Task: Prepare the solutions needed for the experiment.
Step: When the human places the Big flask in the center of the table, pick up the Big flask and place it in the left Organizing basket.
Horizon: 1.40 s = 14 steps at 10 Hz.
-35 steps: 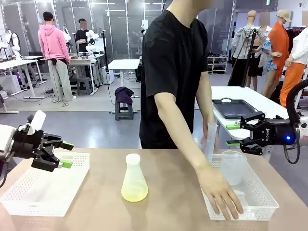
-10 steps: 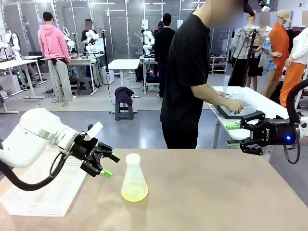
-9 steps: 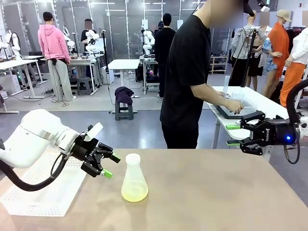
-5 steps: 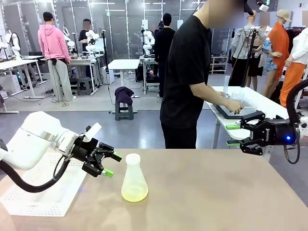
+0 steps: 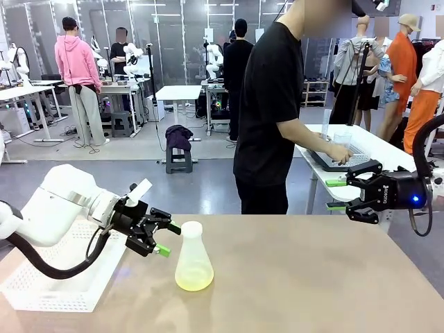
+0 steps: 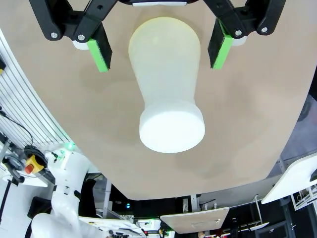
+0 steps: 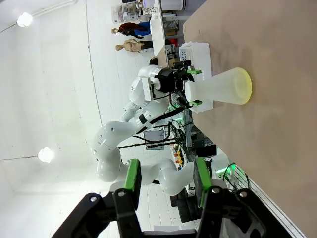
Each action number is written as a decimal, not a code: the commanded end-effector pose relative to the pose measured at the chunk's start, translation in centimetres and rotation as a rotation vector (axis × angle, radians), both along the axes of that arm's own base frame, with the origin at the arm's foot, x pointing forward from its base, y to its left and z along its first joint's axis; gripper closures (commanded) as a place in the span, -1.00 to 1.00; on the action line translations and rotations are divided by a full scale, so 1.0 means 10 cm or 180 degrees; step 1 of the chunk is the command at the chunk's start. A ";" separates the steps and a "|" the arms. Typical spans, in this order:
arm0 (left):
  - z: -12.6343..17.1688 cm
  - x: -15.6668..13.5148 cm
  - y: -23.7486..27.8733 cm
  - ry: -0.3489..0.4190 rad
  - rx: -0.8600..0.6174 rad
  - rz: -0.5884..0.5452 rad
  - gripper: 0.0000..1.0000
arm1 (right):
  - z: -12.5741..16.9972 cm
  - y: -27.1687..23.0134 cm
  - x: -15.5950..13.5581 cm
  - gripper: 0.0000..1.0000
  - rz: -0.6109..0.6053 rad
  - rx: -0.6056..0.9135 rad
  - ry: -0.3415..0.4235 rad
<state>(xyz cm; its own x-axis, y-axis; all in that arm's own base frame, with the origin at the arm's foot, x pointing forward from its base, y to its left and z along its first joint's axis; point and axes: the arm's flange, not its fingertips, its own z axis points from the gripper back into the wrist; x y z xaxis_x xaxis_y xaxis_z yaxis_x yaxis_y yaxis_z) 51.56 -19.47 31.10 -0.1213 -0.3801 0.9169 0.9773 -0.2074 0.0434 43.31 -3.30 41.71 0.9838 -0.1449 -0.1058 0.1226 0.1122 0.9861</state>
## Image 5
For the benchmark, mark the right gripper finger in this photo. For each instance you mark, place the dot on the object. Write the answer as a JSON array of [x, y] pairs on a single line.
[[364, 173], [364, 209]]

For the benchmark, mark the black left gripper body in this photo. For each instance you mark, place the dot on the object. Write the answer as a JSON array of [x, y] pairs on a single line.
[[130, 218]]

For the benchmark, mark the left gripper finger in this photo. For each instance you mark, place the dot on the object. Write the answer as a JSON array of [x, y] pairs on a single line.
[[163, 220], [149, 246]]

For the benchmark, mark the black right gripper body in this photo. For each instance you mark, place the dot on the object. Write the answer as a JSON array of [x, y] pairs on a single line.
[[402, 190]]

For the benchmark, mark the clear plastic beaker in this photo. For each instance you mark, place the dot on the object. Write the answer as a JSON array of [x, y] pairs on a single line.
[[343, 138]]

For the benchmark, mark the translucent plastic conical flask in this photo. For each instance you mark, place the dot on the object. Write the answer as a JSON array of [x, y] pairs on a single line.
[[194, 270]]

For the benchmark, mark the clear plastic graduated cylinder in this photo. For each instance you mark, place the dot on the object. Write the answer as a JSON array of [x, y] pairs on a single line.
[[327, 121]]

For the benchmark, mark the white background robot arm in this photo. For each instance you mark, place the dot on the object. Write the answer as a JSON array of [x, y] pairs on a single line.
[[133, 55], [213, 62], [21, 62]]

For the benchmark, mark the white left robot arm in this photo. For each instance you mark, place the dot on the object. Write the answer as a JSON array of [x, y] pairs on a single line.
[[62, 204]]

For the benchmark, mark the person's right forearm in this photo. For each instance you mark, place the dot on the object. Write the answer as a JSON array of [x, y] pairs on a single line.
[[308, 138]]

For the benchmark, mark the person's right hand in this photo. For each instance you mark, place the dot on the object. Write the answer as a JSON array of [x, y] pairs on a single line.
[[341, 154]]

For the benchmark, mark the white side table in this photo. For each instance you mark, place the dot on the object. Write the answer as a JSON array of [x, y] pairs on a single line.
[[392, 149]]

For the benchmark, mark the black flat tray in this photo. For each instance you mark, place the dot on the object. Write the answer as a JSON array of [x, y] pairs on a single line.
[[322, 166]]

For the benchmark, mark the grey plastic step stool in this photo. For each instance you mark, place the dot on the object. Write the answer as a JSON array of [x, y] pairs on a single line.
[[121, 125], [178, 161]]

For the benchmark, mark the dark crumpled cloth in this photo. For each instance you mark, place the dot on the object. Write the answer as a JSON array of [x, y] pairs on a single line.
[[178, 135]]

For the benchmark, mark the mannequin white top orange trousers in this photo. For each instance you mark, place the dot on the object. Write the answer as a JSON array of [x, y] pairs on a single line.
[[428, 104]]

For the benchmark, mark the wooden shoe rack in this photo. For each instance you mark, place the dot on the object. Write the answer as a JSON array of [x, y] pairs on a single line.
[[315, 92]]

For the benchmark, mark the figure in blue floral dress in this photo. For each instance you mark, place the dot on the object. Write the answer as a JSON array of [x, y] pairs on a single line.
[[386, 79]]

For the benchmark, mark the black tripod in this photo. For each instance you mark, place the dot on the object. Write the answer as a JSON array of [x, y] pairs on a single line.
[[359, 76]]

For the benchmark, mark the mannequin in orange dress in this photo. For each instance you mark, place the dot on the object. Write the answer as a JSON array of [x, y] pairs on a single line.
[[404, 69]]

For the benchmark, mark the mannequin in grey shirt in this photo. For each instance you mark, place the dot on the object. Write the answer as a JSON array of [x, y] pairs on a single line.
[[350, 62]]

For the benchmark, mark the person in black t-shirt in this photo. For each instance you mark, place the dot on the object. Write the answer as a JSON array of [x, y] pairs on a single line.
[[267, 104]]

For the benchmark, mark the white standing desk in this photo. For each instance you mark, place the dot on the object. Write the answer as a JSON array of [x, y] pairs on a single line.
[[178, 93]]

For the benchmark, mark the background person black clothes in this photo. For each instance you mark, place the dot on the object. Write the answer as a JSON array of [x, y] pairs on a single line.
[[237, 69]]

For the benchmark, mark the person in pink hoodie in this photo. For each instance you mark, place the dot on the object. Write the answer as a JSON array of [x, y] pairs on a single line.
[[78, 62]]

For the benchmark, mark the long white desk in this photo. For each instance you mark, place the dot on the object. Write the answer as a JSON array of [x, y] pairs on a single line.
[[21, 93]]

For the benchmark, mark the background person black t-shirt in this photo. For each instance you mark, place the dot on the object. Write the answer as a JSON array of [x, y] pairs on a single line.
[[119, 52]]

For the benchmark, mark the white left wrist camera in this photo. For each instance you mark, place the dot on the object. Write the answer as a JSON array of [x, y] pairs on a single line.
[[140, 192]]

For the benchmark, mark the black camera stand pole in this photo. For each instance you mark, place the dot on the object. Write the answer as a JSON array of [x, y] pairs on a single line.
[[152, 79]]

